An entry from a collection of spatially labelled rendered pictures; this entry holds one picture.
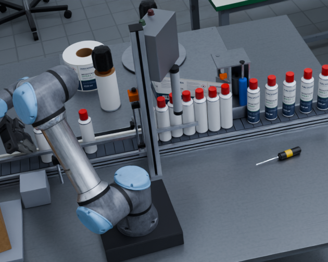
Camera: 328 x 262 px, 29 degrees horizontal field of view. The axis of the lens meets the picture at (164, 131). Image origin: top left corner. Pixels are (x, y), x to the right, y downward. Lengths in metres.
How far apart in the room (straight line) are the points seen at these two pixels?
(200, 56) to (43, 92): 1.26
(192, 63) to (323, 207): 1.02
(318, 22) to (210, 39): 1.96
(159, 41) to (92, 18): 3.16
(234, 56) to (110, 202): 0.87
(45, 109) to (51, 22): 3.41
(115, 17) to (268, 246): 3.33
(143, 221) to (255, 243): 0.40
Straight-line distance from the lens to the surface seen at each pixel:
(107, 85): 2.73
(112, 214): 2.07
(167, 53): 2.25
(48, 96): 1.99
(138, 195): 2.12
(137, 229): 2.22
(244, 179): 2.50
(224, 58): 2.59
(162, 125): 2.55
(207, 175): 2.52
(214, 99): 2.54
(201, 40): 3.21
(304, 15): 5.14
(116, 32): 5.08
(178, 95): 2.38
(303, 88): 2.66
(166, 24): 2.21
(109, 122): 2.75
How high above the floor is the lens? 2.59
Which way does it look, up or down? 40 degrees down
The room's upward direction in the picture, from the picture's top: 7 degrees counter-clockwise
